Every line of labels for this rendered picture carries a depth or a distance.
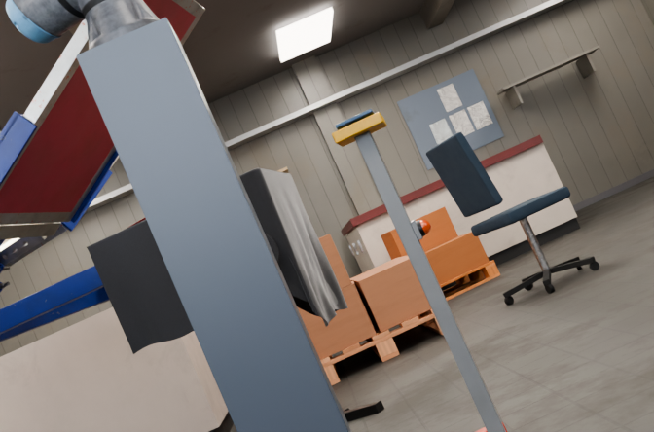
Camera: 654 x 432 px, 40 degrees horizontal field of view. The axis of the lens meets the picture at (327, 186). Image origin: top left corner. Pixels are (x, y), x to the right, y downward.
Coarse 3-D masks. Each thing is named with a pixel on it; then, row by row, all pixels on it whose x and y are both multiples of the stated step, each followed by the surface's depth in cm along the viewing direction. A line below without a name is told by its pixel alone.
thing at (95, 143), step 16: (160, 16) 248; (176, 16) 258; (192, 16) 268; (176, 32) 265; (96, 112) 249; (96, 128) 255; (80, 144) 252; (96, 144) 262; (112, 144) 273; (80, 160) 258; (96, 160) 269; (64, 176) 255; (80, 176) 265; (48, 192) 252; (64, 192) 262; (80, 192) 273; (48, 208) 258; (64, 208) 270
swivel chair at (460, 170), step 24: (456, 144) 522; (456, 168) 535; (480, 168) 519; (456, 192) 548; (480, 192) 526; (552, 192) 514; (504, 216) 504; (528, 240) 528; (576, 264) 514; (528, 288) 551; (552, 288) 497
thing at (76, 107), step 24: (144, 0) 233; (72, 96) 230; (48, 120) 225; (72, 120) 238; (48, 144) 234; (72, 144) 247; (24, 168) 230; (48, 168) 242; (0, 192) 226; (24, 192) 238
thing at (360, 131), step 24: (360, 120) 220; (360, 144) 224; (384, 168) 223; (384, 192) 223; (408, 216) 225; (408, 240) 222; (432, 288) 221; (456, 336) 220; (456, 360) 219; (480, 384) 218; (480, 408) 218
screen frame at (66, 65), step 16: (176, 0) 251; (192, 0) 261; (80, 32) 219; (80, 48) 219; (64, 64) 219; (48, 80) 220; (64, 80) 220; (48, 96) 220; (32, 112) 220; (48, 112) 223; (96, 176) 277; (0, 224) 237
